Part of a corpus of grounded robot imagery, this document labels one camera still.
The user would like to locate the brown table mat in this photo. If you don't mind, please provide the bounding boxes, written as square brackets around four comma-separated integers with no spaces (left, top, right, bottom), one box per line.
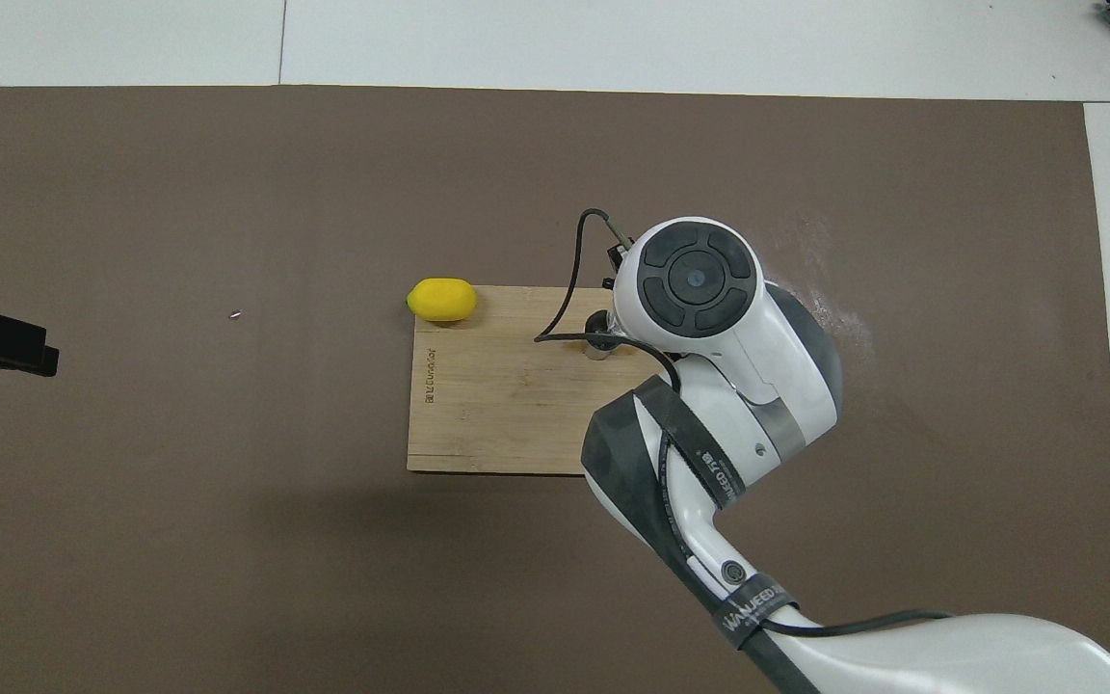
[0,85,1110,694]

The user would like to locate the bamboo cutting board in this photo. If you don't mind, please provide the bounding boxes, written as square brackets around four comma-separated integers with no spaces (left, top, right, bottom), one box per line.
[407,286,643,475]

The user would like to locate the yellow lemon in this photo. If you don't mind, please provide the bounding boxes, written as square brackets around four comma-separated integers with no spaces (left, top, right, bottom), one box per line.
[407,278,478,323]

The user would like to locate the steel jigger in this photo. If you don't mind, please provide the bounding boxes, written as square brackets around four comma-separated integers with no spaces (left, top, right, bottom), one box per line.
[582,308,620,361]

